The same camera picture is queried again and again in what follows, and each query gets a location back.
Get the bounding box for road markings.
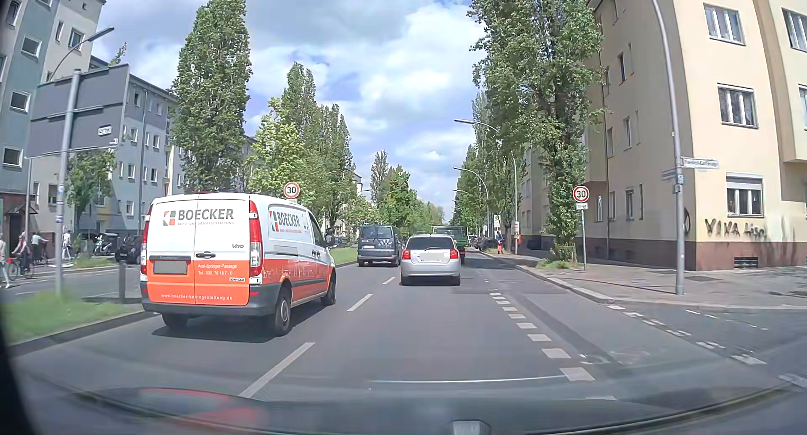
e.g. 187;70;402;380
238;275;807;401

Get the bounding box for dark parked car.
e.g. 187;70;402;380
114;235;143;265

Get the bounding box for dark grey van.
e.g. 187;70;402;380
357;224;402;267

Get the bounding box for small tree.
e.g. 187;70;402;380
66;146;118;234

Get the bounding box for grass median strip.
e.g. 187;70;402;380
0;246;359;345

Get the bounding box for white and orange van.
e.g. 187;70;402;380
139;192;338;337

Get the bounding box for grey apartment building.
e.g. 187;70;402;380
79;55;179;235
0;0;107;250

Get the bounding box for row of tall poplar trees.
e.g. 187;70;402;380
450;0;606;262
169;0;446;240

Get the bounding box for grey lamp post with street signs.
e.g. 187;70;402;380
642;0;720;296

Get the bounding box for cream corner building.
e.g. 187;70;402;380
583;0;807;272

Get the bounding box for large direction sign on post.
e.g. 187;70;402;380
25;63;131;298

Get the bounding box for group of people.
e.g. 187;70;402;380
30;228;74;263

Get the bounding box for car's own bonnet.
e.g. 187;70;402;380
69;385;796;435

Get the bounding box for person on bicycle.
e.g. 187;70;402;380
6;232;36;281

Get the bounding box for green lorry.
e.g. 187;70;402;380
432;225;469;264

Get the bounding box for grey paved pavement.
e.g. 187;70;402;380
480;251;807;311

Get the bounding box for silver car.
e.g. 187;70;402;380
400;235;462;287

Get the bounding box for grey asphalt road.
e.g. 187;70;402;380
9;251;807;423

